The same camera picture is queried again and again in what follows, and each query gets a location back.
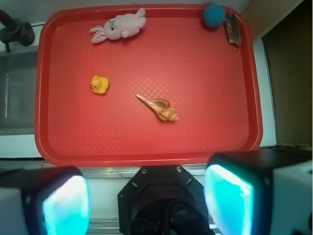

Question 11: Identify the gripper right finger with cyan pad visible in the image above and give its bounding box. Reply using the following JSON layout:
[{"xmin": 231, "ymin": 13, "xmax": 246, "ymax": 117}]
[{"xmin": 203, "ymin": 147, "xmax": 313, "ymax": 235}]

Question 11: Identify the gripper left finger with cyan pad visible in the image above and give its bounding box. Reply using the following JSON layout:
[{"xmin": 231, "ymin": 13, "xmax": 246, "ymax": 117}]
[{"xmin": 0, "ymin": 166, "xmax": 90, "ymax": 235}]

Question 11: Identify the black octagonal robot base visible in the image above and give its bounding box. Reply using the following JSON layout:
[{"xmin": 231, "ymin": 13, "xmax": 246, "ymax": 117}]
[{"xmin": 117, "ymin": 165, "xmax": 214, "ymax": 235}]

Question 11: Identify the red plastic tray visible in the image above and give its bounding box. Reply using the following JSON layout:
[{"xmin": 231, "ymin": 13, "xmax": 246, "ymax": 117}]
[{"xmin": 35, "ymin": 5, "xmax": 263, "ymax": 167}]

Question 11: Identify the yellow rubber duck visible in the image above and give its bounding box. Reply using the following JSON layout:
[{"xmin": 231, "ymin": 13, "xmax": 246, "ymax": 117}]
[{"xmin": 89, "ymin": 75, "xmax": 110, "ymax": 94}]

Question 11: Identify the brown spiral seashell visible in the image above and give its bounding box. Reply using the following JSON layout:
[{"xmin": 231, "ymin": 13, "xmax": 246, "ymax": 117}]
[{"xmin": 136, "ymin": 94, "xmax": 179, "ymax": 121}]

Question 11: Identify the grey metal sink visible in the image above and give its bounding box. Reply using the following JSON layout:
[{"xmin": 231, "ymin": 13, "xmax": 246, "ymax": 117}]
[{"xmin": 0, "ymin": 47, "xmax": 38, "ymax": 136}]

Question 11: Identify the brown bark piece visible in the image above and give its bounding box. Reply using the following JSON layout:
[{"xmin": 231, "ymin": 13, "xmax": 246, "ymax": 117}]
[{"xmin": 224, "ymin": 13, "xmax": 242, "ymax": 47}]

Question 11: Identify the black faucet fixture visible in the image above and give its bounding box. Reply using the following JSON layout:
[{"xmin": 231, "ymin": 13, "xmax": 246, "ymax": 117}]
[{"xmin": 0, "ymin": 9, "xmax": 35, "ymax": 53}]

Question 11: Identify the blue crocheted ball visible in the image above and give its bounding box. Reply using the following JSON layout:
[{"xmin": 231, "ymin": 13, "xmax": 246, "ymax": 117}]
[{"xmin": 203, "ymin": 5, "xmax": 225, "ymax": 28}]

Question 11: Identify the pink plush bunny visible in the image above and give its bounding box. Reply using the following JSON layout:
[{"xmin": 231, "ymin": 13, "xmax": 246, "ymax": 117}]
[{"xmin": 89, "ymin": 8, "xmax": 147, "ymax": 44}]

